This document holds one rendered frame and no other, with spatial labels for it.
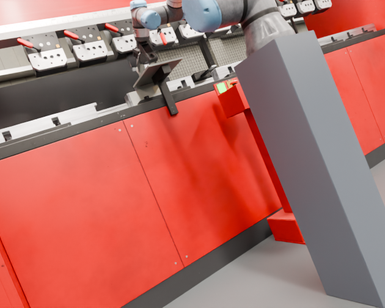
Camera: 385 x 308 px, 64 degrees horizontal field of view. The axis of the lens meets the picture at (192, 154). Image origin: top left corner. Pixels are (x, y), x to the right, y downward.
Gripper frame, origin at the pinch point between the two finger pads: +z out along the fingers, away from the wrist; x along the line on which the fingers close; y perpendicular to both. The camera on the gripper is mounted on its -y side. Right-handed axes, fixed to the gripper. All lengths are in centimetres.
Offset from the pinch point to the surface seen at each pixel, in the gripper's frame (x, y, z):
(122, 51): 6.6, 12.8, -11.3
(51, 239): 69, -41, 35
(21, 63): 24, 353, 90
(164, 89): -0.9, -14.6, 1.3
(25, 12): 43, 31, -32
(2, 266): 85, -49, 29
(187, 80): -23.0, -1.0, 7.0
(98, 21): 12.0, 24.3, -24.3
